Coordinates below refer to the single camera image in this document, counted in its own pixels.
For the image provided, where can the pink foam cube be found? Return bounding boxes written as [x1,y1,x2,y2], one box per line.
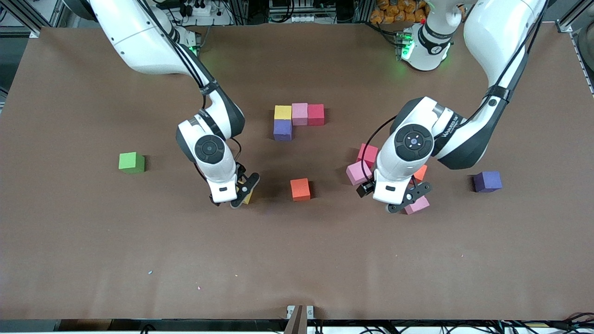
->
[346,161,373,186]
[291,103,309,126]
[404,195,430,215]

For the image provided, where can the purple foam cube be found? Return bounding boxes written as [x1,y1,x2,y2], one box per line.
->
[473,171,504,193]
[273,119,293,141]

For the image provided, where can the crimson foam cube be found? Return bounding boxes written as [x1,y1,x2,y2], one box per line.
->
[356,143,379,168]
[307,103,325,127]

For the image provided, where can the green foam cube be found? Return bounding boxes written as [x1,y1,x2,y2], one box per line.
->
[118,152,146,174]

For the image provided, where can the brown table cover sheet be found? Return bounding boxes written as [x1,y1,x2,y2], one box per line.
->
[0,23,594,321]

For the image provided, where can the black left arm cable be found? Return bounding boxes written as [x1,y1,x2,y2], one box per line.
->
[361,0,548,164]

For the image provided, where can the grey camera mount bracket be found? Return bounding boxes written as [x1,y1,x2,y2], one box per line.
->
[286,305,315,334]

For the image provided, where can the black cable bundle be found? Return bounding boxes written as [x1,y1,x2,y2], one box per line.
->
[357,320,594,334]

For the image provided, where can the aluminium frame profile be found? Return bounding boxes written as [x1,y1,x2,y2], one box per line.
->
[557,0,594,33]
[0,0,63,39]

